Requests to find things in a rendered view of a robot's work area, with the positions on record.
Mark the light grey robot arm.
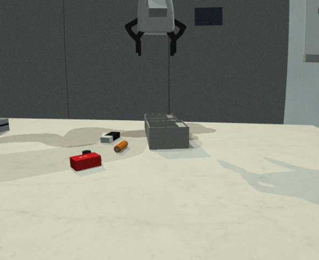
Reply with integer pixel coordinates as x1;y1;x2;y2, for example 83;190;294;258
147;0;167;17

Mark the grey rack of bins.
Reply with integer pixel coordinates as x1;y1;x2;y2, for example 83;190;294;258
144;114;189;150

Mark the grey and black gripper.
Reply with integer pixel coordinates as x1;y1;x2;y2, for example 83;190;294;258
125;0;186;56

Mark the orange cylinder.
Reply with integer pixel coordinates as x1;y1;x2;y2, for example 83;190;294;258
114;140;128;153

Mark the red rectangular block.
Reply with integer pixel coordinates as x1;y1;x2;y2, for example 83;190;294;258
70;152;102;171

